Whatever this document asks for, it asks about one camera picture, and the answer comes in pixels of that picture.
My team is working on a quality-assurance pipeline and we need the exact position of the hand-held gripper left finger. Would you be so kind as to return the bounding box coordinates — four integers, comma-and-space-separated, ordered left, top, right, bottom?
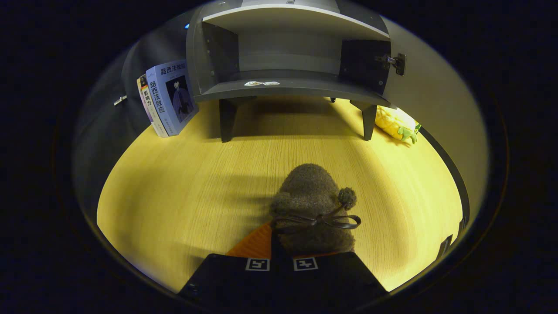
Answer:
178, 220, 282, 302

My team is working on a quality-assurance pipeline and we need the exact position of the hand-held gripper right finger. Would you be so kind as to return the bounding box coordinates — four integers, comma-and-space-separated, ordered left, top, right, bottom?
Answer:
279, 251, 389, 302

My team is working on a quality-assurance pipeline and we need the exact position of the brown fuzzy shoe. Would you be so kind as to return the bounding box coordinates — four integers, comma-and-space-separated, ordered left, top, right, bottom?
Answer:
269, 163, 362, 258

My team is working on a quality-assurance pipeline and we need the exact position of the grey shoe cabinet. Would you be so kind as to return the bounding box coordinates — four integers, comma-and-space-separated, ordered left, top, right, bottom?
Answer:
185, 0, 399, 143

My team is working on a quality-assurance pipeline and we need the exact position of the metal door hinge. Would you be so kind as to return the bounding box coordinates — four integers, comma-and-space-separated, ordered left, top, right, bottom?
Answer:
376, 52, 407, 77

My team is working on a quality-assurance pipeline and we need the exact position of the yellow green plush toy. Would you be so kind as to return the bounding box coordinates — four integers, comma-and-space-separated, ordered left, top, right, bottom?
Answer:
375, 106, 422, 145

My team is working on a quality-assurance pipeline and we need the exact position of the blue paperback book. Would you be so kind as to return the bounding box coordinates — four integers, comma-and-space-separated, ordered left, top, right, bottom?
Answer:
146, 60, 199, 137

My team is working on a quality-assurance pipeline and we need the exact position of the black backdrop cloth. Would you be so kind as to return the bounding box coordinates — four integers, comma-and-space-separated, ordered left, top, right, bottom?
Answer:
72, 20, 194, 218

